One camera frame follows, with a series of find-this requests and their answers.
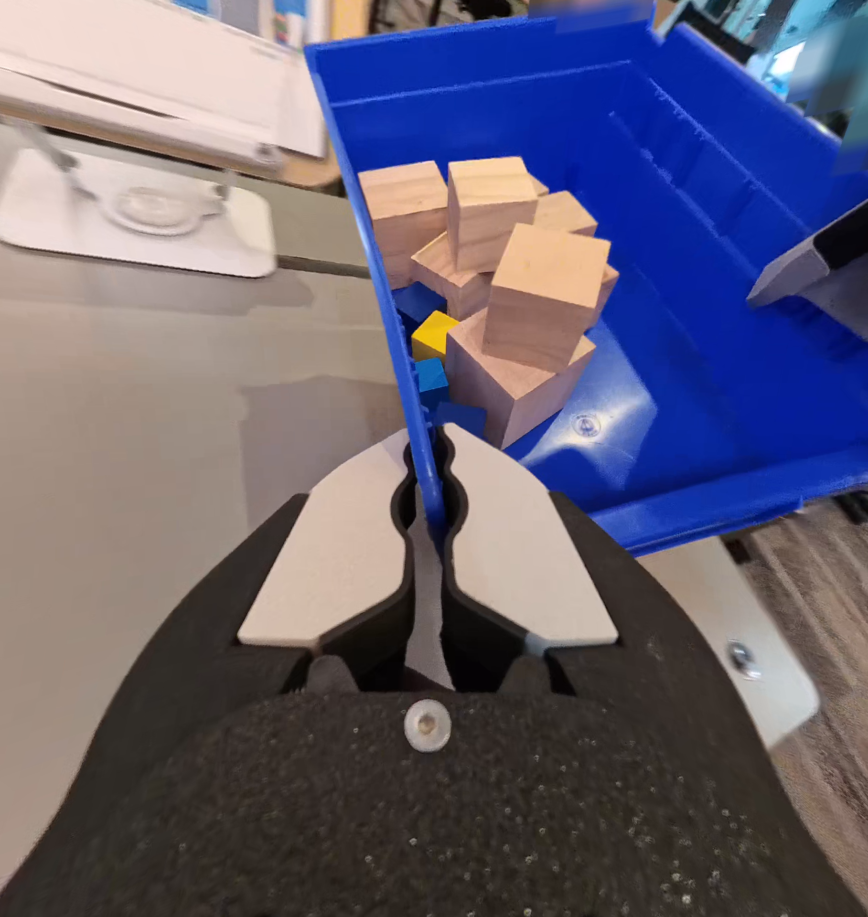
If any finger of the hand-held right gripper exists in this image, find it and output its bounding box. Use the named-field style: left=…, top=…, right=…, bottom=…
left=746, top=236, right=834, bottom=309
left=799, top=256, right=868, bottom=353

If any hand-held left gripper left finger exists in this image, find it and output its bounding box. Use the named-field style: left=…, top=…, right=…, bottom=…
left=236, top=428, right=417, bottom=654

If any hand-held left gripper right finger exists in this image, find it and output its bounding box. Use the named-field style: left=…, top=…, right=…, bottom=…
left=437, top=423, right=620, bottom=656

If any blue plastic bin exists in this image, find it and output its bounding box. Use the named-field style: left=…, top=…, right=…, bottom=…
left=303, top=16, right=868, bottom=558

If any pile of wooden cubes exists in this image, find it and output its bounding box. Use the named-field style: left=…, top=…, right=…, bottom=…
left=358, top=156, right=621, bottom=451

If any wooden sign board on stand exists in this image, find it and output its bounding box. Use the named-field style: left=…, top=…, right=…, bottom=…
left=0, top=0, right=343, bottom=280

